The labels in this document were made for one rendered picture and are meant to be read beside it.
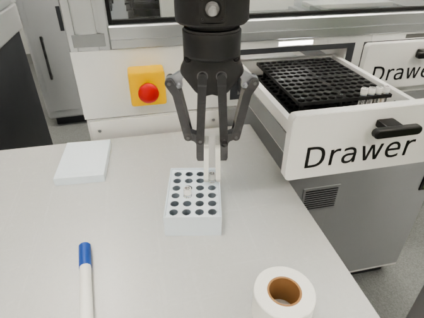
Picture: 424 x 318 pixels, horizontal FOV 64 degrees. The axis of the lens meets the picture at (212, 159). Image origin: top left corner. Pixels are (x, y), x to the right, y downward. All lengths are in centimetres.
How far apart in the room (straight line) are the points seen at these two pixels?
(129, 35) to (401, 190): 94
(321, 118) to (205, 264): 26
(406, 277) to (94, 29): 141
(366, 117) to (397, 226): 87
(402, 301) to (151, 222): 117
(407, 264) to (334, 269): 118
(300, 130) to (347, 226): 78
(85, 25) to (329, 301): 61
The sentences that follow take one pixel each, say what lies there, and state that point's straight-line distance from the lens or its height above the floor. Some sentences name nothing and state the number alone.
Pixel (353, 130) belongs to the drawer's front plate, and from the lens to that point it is 54.
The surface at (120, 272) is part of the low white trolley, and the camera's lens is 49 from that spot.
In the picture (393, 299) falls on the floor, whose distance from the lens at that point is 153.
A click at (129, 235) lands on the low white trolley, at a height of 76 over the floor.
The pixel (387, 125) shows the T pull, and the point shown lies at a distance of 54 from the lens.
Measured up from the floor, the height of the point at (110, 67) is 91.
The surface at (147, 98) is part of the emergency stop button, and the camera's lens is 69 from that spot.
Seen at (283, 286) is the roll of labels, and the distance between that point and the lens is 44.
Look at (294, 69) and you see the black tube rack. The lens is 76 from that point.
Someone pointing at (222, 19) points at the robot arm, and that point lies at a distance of 41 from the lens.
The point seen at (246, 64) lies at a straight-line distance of 82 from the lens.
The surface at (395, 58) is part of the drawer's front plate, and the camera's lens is 94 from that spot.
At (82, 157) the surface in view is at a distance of 70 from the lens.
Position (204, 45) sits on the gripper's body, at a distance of 43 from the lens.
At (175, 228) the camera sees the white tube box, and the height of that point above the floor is 78.
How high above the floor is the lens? 114
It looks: 33 degrees down
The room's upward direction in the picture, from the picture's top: straight up
